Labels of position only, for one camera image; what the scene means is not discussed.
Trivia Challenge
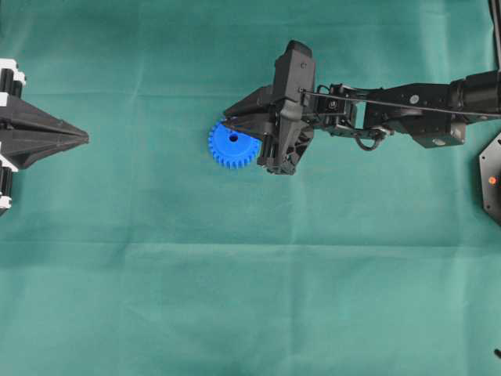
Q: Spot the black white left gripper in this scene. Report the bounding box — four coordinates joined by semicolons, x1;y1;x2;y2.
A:
0;57;90;215

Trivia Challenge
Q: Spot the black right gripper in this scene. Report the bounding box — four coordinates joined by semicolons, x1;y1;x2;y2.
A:
223;40;315;175

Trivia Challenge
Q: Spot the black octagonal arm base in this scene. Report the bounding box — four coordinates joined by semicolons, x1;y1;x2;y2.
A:
478;134;501;225

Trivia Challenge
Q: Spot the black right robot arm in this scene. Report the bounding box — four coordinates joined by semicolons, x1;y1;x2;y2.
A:
222;40;500;175

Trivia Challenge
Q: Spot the blue plastic gear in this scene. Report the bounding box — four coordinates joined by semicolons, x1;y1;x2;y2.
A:
207;121;261;169

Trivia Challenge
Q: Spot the green cloth mat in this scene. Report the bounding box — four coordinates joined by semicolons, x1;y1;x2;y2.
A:
1;1;500;375

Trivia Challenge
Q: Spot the black cable at right edge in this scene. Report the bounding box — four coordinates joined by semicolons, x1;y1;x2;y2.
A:
488;0;501;71

